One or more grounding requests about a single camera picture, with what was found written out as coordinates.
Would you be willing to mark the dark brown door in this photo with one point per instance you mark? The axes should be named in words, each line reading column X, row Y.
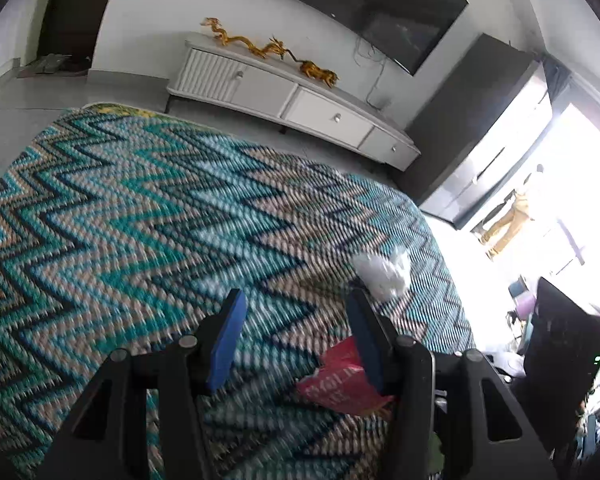
column 75, row 10

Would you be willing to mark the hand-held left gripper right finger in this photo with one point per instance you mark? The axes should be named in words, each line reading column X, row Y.
column 367, row 347

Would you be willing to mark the golden dragon ornament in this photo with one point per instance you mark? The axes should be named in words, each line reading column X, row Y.
column 267, row 50

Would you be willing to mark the dark brown tall cabinet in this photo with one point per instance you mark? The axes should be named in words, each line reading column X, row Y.
column 460, row 110

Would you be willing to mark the grey doormat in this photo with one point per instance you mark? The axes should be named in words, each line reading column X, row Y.
column 50, row 65

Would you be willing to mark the black wall television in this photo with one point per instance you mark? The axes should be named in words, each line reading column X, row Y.
column 360, row 0

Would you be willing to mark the golden tiger ornament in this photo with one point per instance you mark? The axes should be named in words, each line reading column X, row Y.
column 317, row 71

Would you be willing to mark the green paper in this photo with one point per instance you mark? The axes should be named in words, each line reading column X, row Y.
column 434, row 452

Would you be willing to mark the white plastic ball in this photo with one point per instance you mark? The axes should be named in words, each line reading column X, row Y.
column 385, row 275

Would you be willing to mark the zigzag knitted blanket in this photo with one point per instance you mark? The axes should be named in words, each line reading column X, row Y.
column 130, row 220

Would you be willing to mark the white television cabinet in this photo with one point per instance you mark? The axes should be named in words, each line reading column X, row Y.
column 265, row 92

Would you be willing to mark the red snack packet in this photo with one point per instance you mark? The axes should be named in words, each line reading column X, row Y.
column 337, row 385

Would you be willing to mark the lavender plastic bag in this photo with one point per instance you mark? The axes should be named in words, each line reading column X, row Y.
column 524, row 305

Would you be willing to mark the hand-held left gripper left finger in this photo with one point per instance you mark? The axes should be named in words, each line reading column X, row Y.
column 227, row 342

